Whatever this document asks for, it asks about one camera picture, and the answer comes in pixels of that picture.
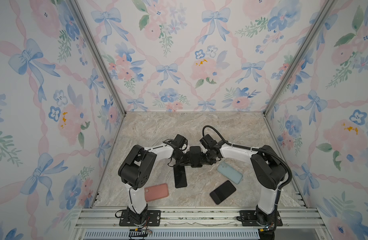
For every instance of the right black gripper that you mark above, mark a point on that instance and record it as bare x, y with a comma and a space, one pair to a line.
211, 162

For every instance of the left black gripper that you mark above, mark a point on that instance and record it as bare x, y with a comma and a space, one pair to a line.
187, 161

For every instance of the black phone case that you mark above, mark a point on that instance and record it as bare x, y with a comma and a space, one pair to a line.
195, 157

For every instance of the light blue phone case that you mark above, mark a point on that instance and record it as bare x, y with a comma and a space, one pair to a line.
229, 172

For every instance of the black phone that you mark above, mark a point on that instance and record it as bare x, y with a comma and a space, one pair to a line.
222, 192
180, 177

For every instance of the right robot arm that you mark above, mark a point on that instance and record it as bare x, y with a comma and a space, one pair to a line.
271, 172

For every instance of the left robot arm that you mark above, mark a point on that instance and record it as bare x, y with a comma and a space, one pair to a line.
136, 169

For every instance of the pink phone case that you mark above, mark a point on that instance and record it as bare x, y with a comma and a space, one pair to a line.
156, 192

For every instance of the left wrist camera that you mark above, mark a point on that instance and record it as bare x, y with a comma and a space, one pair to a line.
180, 142

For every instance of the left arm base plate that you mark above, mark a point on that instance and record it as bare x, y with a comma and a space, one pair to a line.
148, 218

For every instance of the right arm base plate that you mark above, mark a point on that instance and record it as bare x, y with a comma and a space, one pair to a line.
253, 218

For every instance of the aluminium rail frame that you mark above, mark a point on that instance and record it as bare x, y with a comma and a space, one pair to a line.
199, 223

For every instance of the left aluminium corner post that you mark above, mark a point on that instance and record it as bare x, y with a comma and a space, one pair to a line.
87, 34

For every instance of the aluminium corner post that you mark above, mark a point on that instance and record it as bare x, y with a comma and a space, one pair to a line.
321, 17
87, 34

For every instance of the right aluminium corner post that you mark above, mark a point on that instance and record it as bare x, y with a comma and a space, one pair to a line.
321, 17

